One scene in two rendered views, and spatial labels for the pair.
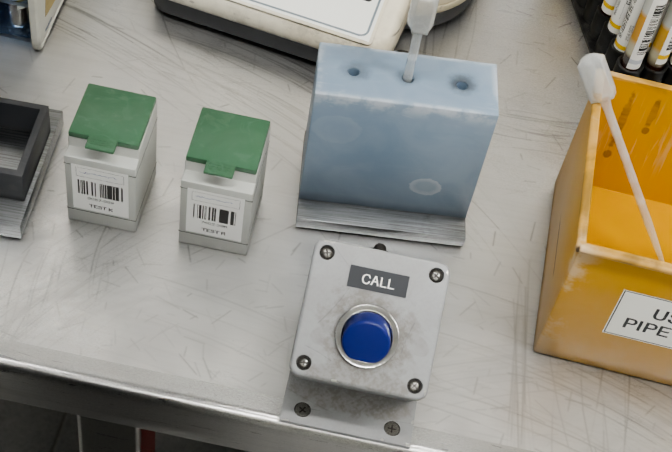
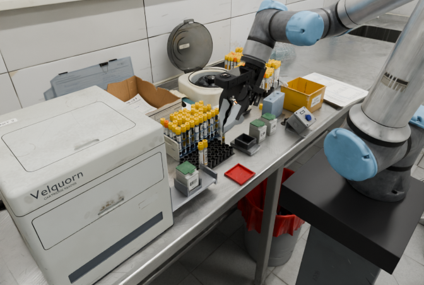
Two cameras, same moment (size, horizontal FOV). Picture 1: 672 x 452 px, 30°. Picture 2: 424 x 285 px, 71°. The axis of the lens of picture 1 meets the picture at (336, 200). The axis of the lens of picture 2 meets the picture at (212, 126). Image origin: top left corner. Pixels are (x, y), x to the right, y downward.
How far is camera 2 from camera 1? 0.89 m
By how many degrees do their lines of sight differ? 39
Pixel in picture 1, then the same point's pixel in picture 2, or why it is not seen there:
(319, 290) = (300, 116)
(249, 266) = (277, 132)
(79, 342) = (282, 149)
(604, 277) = (310, 98)
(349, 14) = not seen: hidden behind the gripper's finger
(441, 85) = (277, 94)
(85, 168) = (262, 130)
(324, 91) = (272, 101)
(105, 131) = (260, 123)
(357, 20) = not seen: hidden behind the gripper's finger
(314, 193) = not seen: hidden behind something
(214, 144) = (269, 116)
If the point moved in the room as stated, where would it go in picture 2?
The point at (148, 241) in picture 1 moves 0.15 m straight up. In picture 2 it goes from (267, 138) to (272, 101)
